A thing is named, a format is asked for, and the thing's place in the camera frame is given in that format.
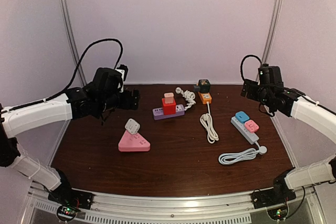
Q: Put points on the light blue power strip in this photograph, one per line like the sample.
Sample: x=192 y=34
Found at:
x=252 y=138

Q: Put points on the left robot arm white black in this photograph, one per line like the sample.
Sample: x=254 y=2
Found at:
x=69 y=104

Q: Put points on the pink plug adapter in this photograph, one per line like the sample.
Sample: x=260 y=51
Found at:
x=251 y=126

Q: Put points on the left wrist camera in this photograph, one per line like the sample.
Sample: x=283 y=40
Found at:
x=123 y=69

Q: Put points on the left aluminium frame post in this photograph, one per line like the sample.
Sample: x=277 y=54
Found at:
x=69 y=31

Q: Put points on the dark green cube adapter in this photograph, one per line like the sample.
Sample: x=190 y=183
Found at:
x=204 y=85

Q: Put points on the front aluminium rail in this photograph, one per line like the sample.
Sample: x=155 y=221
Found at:
x=229 y=208

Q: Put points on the white coiled cable purple strip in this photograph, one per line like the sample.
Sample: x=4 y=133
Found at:
x=189 y=97

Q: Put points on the right aluminium frame post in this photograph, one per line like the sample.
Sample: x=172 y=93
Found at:
x=272 y=30

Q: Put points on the aluminium frame post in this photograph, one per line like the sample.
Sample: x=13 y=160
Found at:
x=69 y=31
x=272 y=30

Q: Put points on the light pink usb charger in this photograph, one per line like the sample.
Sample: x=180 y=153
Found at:
x=169 y=97

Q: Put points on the purple power strip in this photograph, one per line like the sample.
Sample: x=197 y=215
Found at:
x=158 y=113

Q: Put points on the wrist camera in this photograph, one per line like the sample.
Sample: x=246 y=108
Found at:
x=269 y=75
x=123 y=69

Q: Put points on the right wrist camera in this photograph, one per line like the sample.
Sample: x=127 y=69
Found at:
x=269 y=75

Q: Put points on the white cube plug adapter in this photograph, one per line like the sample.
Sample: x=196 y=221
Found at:
x=132 y=126

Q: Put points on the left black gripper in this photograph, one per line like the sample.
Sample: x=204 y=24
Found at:
x=126 y=104

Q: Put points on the red cube socket adapter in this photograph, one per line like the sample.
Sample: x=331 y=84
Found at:
x=169 y=106

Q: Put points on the small grey plug adapter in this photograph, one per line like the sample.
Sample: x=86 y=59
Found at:
x=196 y=88

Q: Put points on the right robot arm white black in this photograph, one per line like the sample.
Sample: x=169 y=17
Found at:
x=300 y=107

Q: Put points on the pink triangular power strip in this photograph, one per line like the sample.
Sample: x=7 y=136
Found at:
x=133 y=143

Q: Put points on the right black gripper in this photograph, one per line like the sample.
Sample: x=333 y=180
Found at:
x=251 y=93

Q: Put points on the blue plug adapter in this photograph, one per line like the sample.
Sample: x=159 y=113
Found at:
x=242 y=117

